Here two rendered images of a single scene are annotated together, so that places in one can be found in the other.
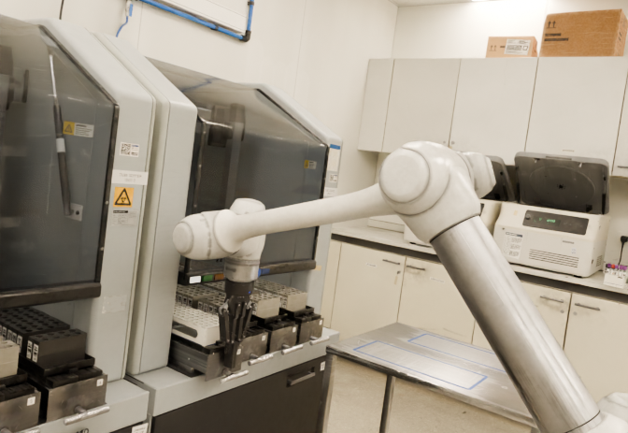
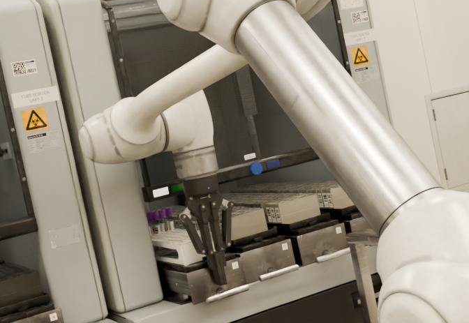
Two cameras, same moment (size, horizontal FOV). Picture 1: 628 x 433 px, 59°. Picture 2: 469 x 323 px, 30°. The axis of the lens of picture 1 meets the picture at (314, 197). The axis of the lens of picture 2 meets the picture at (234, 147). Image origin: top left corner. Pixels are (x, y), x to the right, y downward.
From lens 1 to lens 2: 0.83 m
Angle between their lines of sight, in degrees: 28
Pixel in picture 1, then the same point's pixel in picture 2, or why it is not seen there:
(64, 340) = (12, 281)
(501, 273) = (294, 59)
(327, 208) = (212, 56)
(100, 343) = (61, 281)
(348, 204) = not seen: hidden behind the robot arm
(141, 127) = (31, 40)
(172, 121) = (68, 21)
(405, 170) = not seen: outside the picture
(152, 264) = (99, 185)
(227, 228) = (123, 118)
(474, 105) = not seen: outside the picture
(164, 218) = not seen: hidden behind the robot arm
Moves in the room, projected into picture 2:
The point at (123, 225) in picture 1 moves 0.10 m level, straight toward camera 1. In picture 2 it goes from (46, 150) to (28, 154)
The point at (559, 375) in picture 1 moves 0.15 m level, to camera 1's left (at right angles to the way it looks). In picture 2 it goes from (365, 158) to (257, 176)
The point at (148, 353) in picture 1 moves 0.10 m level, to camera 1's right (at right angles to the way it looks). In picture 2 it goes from (130, 287) to (167, 283)
